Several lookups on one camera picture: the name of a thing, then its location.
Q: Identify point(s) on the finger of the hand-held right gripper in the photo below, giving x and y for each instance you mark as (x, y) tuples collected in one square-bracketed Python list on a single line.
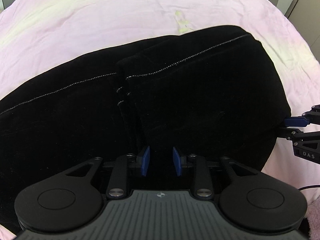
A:
[(287, 132), (296, 122)]

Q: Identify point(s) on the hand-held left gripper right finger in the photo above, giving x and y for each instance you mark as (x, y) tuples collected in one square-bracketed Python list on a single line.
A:
[(177, 161)]

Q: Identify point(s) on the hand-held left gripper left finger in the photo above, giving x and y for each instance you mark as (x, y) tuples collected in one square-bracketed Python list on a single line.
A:
[(145, 161)]

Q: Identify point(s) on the purple fuzzy cloth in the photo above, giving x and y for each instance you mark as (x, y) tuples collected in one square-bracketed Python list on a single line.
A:
[(313, 220)]

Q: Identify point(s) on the beige wardrobe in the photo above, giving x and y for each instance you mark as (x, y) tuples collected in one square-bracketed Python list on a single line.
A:
[(306, 10)]

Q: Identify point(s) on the white cabinet panel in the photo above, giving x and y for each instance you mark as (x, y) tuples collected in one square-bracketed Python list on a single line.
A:
[(287, 1)]

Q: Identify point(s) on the pink floral blanket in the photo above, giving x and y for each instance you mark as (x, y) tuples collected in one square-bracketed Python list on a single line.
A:
[(100, 17)]

